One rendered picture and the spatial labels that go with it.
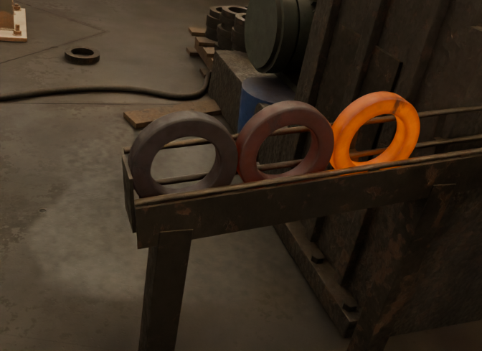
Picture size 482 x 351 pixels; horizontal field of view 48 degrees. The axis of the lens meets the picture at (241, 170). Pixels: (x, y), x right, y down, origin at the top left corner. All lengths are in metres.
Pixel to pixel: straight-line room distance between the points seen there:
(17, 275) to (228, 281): 0.59
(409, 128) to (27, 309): 1.04
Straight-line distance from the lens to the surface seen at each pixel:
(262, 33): 2.29
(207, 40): 3.20
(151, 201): 0.88
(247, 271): 1.69
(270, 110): 0.90
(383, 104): 0.99
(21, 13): 3.71
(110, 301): 1.54
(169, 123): 0.84
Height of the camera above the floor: 1.09
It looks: 30 degrees down
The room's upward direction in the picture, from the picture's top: 11 degrees clockwise
